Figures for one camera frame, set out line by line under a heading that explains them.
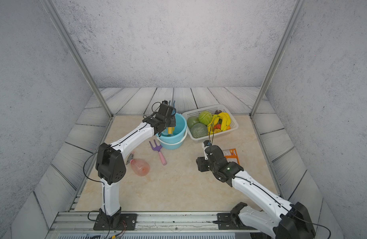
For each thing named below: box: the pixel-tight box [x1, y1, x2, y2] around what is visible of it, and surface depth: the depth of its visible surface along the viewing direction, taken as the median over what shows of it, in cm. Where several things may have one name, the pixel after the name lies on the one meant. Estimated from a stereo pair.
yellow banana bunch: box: [207, 112, 232, 132], surface depth 106 cm
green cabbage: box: [198, 110, 213, 126], surface depth 104 cm
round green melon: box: [190, 122, 209, 139], surface depth 99 cm
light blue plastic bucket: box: [156, 113, 188, 150], surface depth 93 cm
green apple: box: [186, 115, 200, 129], surface depth 107 cm
